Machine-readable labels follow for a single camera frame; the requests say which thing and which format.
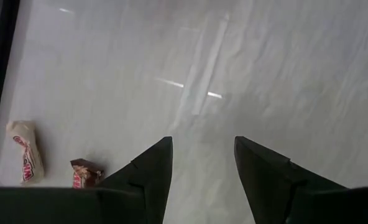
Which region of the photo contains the brown wrapped candy bar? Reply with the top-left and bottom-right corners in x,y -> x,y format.
70,158 -> 105,189

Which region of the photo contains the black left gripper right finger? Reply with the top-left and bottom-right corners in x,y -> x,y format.
234,136 -> 349,224

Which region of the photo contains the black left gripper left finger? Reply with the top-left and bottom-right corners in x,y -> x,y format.
98,136 -> 174,224

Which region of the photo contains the white wrapped candy bar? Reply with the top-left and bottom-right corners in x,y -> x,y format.
6,120 -> 45,185

